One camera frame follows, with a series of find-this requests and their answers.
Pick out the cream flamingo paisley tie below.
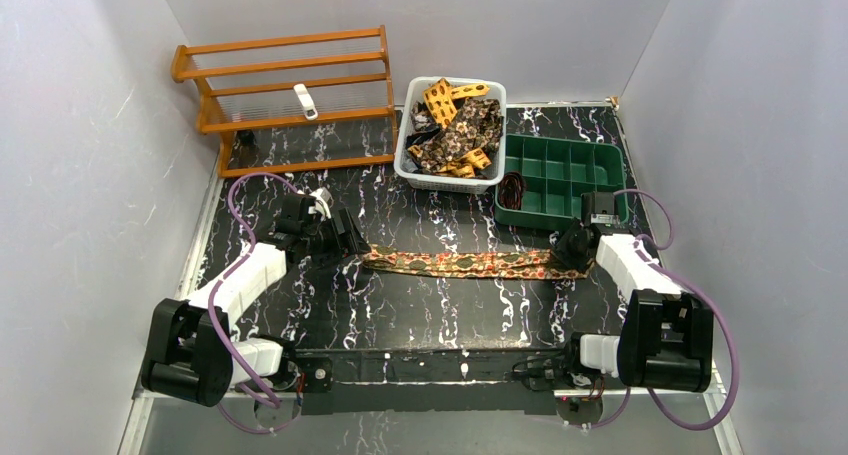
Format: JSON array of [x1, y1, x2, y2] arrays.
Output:
[[362, 245, 593, 280]]

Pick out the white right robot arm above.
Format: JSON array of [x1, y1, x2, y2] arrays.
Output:
[[553, 191, 714, 392]]

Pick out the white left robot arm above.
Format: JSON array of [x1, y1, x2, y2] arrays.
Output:
[[140, 189, 370, 407]]

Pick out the green compartment tray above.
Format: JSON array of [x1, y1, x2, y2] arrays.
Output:
[[494, 134, 627, 231]]

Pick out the dark red rolled tie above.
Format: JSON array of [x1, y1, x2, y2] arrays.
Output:
[[497, 171, 527, 210]]

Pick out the white plastic laundry basket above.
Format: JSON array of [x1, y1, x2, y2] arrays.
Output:
[[394, 76, 506, 195]]

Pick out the white clip on rack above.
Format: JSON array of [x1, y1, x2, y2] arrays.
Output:
[[293, 83, 319, 121]]

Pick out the black tropical floral tie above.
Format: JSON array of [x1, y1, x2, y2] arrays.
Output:
[[407, 99, 503, 178]]

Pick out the dark blue floral tie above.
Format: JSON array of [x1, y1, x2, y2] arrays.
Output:
[[401, 102, 442, 175]]

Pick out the orange wooden rack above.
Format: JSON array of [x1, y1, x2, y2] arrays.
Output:
[[170, 25, 399, 178]]

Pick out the yellow beetle print tie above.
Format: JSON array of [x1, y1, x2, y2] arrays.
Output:
[[420, 78, 494, 179]]

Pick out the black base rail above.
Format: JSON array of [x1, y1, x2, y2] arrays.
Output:
[[254, 347, 627, 427]]

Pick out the aluminium frame rail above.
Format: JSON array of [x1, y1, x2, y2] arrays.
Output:
[[119, 375, 741, 454]]

